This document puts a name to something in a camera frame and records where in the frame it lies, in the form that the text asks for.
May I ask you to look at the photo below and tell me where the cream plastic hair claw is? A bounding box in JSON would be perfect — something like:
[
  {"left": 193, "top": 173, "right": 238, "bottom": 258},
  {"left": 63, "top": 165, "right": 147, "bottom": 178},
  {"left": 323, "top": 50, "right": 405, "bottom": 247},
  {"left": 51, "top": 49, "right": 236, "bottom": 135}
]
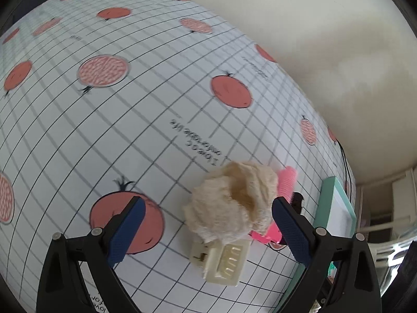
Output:
[{"left": 189, "top": 239, "right": 251, "bottom": 286}]

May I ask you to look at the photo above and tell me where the black toy car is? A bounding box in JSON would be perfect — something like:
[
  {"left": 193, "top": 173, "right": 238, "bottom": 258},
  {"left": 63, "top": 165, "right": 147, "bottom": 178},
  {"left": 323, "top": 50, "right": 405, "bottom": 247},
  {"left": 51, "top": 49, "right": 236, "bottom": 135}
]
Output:
[{"left": 269, "top": 192, "right": 304, "bottom": 251}]

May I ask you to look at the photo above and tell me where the black cable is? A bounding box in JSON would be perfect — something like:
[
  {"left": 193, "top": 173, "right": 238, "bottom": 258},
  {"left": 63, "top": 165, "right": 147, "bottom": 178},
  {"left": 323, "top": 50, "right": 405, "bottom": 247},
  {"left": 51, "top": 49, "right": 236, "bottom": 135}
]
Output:
[{"left": 335, "top": 139, "right": 354, "bottom": 197}]

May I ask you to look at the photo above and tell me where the pomegranate grid tablecloth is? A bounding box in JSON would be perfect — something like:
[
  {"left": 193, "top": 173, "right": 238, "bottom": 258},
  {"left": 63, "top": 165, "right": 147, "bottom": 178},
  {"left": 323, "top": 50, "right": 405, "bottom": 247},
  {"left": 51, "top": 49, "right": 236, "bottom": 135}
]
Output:
[{"left": 1, "top": 0, "right": 346, "bottom": 312}]

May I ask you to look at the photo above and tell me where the teal shallow box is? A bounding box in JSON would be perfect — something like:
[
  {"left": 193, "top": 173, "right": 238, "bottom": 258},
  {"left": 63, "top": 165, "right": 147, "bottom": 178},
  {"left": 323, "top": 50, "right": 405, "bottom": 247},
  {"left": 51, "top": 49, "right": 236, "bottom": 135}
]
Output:
[{"left": 271, "top": 177, "right": 356, "bottom": 312}]

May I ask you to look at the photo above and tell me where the white shelf unit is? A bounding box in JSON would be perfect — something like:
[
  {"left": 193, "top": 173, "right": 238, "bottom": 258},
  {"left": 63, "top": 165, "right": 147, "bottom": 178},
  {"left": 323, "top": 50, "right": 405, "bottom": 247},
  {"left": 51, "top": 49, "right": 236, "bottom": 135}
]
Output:
[{"left": 355, "top": 165, "right": 417, "bottom": 268}]

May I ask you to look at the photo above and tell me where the cream lace scrunchie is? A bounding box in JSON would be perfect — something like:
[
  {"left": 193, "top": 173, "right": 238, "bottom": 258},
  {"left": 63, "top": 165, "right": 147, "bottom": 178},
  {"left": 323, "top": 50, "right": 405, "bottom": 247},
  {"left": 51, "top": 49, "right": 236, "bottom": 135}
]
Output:
[{"left": 184, "top": 161, "right": 278, "bottom": 244}]

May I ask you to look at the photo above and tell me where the pink hair roller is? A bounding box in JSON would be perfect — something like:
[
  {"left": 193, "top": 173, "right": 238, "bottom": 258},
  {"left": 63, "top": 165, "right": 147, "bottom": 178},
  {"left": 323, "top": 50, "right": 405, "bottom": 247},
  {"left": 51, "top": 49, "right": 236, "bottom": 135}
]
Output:
[{"left": 250, "top": 166, "right": 298, "bottom": 245}]

